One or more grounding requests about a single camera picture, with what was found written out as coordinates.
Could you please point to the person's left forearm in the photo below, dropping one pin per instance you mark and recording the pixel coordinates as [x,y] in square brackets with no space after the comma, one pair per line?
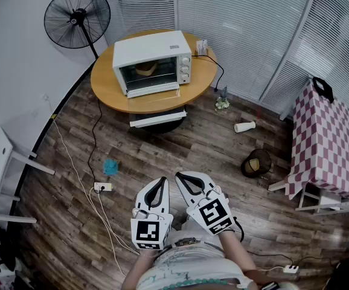
[138,270]

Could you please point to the white window blinds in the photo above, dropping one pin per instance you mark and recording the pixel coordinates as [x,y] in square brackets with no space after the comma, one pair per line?
[253,26]

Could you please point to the checkered cloth covered table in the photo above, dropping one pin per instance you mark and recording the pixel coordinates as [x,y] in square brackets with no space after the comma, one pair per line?
[322,137]

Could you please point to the yellow plate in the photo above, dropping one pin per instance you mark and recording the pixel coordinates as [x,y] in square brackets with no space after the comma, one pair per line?
[145,69]

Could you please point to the person's right forearm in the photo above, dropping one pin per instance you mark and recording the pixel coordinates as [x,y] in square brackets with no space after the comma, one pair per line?
[241,252]

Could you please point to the person's white printed shirt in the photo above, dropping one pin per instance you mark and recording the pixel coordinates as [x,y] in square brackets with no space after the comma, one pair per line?
[192,261]

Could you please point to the round wooden table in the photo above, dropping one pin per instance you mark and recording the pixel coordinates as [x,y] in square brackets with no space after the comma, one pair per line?
[108,83]

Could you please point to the black square wearable device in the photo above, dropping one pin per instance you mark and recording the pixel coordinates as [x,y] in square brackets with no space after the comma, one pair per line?
[271,285]

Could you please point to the white toaster oven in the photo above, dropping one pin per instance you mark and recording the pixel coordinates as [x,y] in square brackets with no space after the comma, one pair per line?
[150,45]

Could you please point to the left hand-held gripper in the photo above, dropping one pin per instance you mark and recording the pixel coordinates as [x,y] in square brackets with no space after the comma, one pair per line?
[146,233]

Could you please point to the white bottle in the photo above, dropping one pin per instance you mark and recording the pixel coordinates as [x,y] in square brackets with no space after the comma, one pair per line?
[244,127]

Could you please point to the black standing fan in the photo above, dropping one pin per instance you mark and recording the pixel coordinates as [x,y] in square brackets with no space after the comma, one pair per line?
[77,17]

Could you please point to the white power strip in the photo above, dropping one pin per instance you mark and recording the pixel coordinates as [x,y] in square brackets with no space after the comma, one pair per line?
[105,187]
[290,269]

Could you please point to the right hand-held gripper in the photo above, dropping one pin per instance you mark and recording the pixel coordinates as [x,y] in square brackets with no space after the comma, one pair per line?
[215,216]

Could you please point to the black mesh wastebasket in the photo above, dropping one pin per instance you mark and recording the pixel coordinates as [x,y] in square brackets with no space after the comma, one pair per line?
[259,162]

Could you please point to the blue cloth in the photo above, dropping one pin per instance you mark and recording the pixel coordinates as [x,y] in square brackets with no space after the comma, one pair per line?
[110,167]

